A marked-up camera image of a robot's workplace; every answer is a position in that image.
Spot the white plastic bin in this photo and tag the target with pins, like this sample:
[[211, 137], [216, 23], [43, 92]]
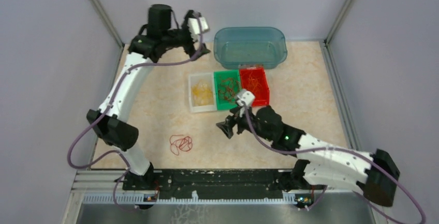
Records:
[[201, 92]]

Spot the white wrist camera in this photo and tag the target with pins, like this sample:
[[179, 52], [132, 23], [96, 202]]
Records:
[[197, 25], [244, 98]]

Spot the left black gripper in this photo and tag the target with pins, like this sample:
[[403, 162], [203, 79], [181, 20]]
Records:
[[190, 49]]

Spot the green plastic bin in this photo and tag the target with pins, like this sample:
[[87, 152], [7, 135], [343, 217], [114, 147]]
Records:
[[227, 84]]

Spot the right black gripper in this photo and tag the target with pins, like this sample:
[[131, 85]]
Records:
[[227, 125]]

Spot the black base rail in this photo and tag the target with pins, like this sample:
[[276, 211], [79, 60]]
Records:
[[190, 186]]

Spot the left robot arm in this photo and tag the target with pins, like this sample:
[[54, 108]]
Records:
[[152, 41]]

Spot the blue transparent plastic tub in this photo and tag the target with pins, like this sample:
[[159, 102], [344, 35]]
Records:
[[238, 47]]

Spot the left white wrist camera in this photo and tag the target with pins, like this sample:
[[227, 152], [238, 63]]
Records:
[[197, 25]]

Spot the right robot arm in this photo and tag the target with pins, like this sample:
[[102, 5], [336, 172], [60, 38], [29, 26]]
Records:
[[373, 175]]

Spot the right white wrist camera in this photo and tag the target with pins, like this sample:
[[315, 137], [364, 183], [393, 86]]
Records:
[[244, 98]]

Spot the red plastic bin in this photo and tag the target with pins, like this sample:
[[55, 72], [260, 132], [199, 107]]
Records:
[[255, 81]]

